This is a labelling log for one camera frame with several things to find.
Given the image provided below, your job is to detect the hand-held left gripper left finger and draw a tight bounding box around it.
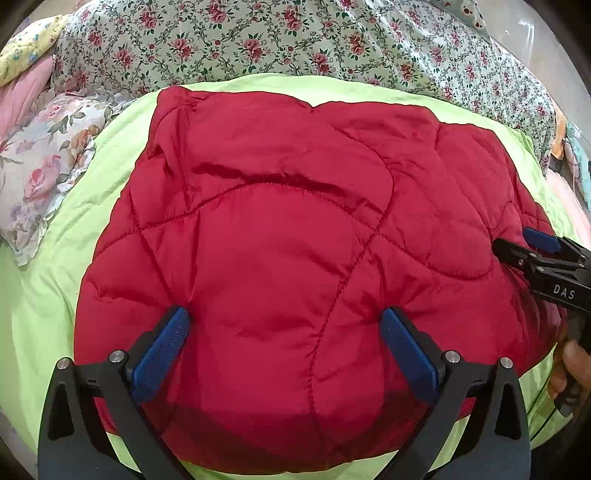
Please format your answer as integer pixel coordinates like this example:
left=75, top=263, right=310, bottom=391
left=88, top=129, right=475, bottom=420
left=39, top=305, right=192, bottom=480

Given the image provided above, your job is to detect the light blue floral pillow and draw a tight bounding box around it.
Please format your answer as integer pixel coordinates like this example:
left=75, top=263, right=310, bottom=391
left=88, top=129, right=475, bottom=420
left=429, top=0, right=491, bottom=40

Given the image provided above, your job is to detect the yellow floral pillow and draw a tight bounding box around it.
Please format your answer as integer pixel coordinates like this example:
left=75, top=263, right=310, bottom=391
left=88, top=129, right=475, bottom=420
left=0, top=14, right=70, bottom=86

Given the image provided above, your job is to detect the person's right hand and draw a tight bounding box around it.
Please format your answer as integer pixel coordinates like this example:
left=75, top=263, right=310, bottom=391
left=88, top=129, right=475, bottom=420
left=547, top=320, right=591, bottom=402

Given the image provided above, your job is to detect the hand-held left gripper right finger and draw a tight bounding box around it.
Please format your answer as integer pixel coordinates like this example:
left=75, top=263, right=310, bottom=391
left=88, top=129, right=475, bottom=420
left=379, top=307, right=532, bottom=480

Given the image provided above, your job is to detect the large rose print pillow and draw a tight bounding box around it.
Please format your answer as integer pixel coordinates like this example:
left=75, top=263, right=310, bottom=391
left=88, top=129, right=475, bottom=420
left=0, top=88, right=134, bottom=267

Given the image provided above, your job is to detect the rose print floral bedspread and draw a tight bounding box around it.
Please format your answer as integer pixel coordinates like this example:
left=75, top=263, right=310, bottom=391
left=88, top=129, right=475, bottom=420
left=48, top=0, right=557, bottom=162

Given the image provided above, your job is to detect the stack of pastel cloths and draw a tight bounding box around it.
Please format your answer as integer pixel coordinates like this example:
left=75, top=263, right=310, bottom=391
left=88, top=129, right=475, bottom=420
left=547, top=104, right=591, bottom=213

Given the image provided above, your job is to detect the lime green bed sheet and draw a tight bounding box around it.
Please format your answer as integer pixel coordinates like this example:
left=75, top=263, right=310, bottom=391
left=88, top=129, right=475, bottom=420
left=0, top=74, right=578, bottom=480

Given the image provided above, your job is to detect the pink cloth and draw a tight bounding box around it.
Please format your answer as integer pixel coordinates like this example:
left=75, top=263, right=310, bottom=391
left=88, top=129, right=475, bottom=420
left=0, top=55, right=56, bottom=155

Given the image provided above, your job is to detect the red quilted jacket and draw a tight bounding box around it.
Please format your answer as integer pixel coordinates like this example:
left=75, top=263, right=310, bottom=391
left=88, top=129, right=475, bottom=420
left=74, top=87, right=568, bottom=474

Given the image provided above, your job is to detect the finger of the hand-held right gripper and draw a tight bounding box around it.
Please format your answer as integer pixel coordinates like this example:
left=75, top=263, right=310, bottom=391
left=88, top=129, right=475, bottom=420
left=492, top=239, right=542, bottom=274
left=523, top=227, right=570, bottom=254

